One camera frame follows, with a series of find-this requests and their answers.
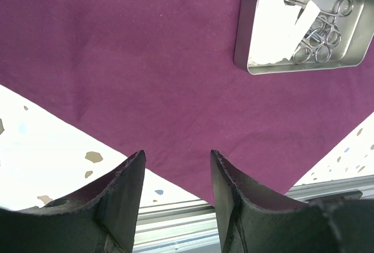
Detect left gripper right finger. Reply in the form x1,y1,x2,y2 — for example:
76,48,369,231
210,150,373,252

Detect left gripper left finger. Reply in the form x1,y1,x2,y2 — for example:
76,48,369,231
1,151,146,252

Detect purple cloth mat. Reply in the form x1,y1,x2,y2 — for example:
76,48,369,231
1,0,373,202

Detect steel scissors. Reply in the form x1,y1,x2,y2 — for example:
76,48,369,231
308,16,342,63
292,28,332,64

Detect white gauze pad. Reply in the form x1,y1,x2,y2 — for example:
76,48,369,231
249,0,301,65

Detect white strip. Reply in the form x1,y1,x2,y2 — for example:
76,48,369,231
285,0,320,60

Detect metal tray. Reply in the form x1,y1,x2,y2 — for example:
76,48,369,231
234,0,373,75

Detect steel forceps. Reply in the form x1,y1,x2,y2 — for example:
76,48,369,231
284,0,354,19

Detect aluminium rail frame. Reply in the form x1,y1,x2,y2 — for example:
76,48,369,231
133,171,373,252

